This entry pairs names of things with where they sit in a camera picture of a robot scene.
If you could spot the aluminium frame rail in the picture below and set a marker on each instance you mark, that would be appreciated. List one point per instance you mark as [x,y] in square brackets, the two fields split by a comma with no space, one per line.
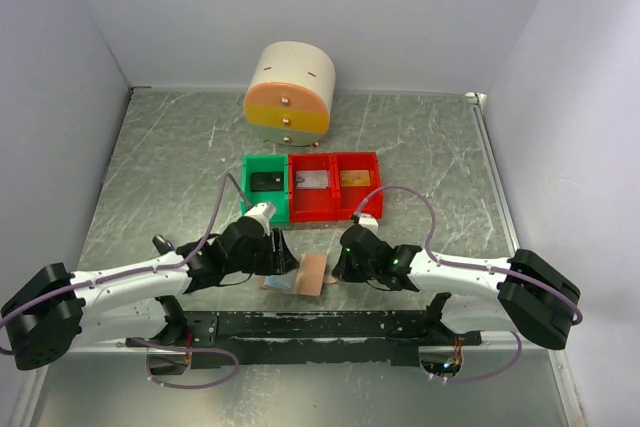
[500,337]

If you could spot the gold credit card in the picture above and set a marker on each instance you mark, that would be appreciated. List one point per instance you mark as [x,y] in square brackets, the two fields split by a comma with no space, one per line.
[355,178]

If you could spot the black credit card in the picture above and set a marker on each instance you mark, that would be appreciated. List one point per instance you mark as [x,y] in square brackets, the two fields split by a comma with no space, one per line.
[267,181]

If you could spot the right red plastic bin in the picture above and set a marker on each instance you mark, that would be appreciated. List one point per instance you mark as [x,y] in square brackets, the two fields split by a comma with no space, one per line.
[348,199]

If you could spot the silver purple credit card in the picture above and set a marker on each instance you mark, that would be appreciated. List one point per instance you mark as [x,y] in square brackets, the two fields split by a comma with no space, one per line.
[312,179]

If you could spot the red plastic bin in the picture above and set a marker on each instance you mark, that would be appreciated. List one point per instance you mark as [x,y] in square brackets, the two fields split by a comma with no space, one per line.
[311,205]
[348,199]

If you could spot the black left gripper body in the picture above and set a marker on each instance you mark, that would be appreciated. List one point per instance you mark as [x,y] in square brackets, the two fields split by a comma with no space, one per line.
[258,260]

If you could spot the blue black lighter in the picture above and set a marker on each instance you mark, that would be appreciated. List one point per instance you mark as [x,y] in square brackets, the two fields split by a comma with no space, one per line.
[163,245]

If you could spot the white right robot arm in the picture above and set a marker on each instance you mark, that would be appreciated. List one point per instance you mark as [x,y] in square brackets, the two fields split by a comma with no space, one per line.
[521,293]

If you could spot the middle red plastic bin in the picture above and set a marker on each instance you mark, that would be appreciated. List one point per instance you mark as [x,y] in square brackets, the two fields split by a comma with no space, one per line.
[311,205]

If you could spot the tan leather card holder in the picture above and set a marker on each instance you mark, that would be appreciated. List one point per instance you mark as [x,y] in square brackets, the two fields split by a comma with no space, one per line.
[308,279]

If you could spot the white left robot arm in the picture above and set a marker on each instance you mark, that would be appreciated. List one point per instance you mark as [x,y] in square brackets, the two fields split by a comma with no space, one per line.
[58,309]

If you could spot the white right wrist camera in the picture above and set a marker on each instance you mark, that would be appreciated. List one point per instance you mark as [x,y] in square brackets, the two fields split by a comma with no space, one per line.
[366,221]

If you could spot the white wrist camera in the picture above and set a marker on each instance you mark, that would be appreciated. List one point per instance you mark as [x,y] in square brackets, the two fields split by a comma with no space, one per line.
[366,221]
[264,210]

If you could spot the green plastic bin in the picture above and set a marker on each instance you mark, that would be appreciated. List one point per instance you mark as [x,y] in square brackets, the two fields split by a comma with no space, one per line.
[266,163]

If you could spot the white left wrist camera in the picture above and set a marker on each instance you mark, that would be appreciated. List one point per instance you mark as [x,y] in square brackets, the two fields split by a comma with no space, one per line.
[264,210]

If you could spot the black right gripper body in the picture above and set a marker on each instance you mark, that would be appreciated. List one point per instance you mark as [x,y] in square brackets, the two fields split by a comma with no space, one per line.
[352,271]

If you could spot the round cream drawer cabinet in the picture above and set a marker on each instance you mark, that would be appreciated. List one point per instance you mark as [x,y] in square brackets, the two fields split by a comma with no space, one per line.
[290,96]

